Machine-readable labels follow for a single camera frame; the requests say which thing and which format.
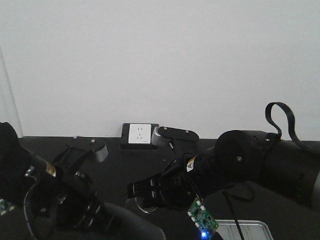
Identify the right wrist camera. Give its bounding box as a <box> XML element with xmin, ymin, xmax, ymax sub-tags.
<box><xmin>151</xmin><ymin>126</ymin><xmax>200</xmax><ymax>150</ymax></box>

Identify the black white power socket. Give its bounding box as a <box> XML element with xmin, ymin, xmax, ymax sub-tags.
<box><xmin>120</xmin><ymin>123</ymin><xmax>159</xmax><ymax>151</ymax></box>

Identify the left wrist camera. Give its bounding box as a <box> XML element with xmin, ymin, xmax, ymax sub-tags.
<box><xmin>52</xmin><ymin>136</ymin><xmax>109</xmax><ymax>175</ymax></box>

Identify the clear glass beaker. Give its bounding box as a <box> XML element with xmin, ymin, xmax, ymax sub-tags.
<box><xmin>124</xmin><ymin>197</ymin><xmax>158</xmax><ymax>215</ymax></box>

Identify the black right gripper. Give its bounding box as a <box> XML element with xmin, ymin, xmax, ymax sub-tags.
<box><xmin>127</xmin><ymin>156</ymin><xmax>200</xmax><ymax>210</ymax></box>

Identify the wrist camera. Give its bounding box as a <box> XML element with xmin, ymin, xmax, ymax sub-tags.
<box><xmin>52</xmin><ymin>136</ymin><xmax>109</xmax><ymax>175</ymax></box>
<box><xmin>151</xmin><ymin>126</ymin><xmax>200</xmax><ymax>150</ymax></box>

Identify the green circuit board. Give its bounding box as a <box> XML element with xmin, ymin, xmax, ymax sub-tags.
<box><xmin>187</xmin><ymin>197</ymin><xmax>219</xmax><ymax>236</ymax></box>

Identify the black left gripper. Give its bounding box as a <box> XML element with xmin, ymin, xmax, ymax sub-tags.
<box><xmin>32</xmin><ymin>160</ymin><xmax>166</xmax><ymax>240</ymax></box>

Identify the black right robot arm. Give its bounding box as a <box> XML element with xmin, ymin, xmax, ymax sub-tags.
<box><xmin>127</xmin><ymin>130</ymin><xmax>320</xmax><ymax>211</ymax></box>

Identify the gray metal tray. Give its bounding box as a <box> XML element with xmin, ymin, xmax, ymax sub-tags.
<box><xmin>216</xmin><ymin>219</ymin><xmax>274</xmax><ymax>240</ymax></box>

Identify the black flat ribbon cable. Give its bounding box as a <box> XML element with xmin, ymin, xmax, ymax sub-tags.
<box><xmin>264</xmin><ymin>101</ymin><xmax>313</xmax><ymax>151</ymax></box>

